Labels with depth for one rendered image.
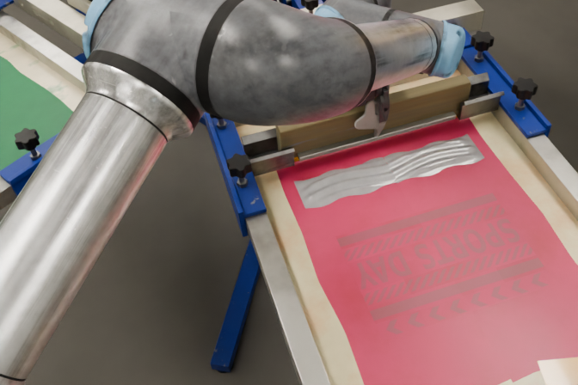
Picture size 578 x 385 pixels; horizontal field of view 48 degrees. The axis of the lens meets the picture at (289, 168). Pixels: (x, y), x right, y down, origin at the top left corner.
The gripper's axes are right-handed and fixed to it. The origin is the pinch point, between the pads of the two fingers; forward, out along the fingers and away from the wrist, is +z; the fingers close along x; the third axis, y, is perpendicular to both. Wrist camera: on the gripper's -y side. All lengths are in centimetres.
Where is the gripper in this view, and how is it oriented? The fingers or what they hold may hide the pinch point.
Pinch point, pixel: (374, 121)
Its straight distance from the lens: 124.9
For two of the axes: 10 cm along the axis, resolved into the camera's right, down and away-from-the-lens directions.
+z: 0.7, 6.7, 7.4
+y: -9.5, 2.6, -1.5
